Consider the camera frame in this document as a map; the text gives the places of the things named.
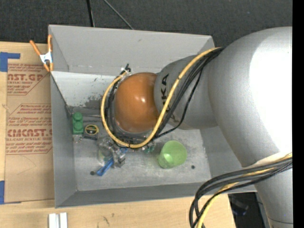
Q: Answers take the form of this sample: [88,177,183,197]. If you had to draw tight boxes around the grey metal bin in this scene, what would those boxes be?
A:
[48,24,257,209]

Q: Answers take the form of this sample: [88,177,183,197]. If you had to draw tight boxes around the black and yellow tape measure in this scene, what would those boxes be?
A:
[84,123,100,141]

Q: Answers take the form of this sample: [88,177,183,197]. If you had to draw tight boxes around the green toy brick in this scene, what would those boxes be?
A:
[72,112,85,135]

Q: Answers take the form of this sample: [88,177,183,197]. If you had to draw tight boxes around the green plastic cup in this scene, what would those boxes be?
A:
[158,140,188,170]

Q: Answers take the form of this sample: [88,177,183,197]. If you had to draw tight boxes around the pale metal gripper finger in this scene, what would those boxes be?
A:
[98,151,127,169]
[98,137,120,153]

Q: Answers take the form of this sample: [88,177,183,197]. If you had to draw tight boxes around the brown cardboard board red print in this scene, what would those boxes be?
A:
[0,41,56,205]

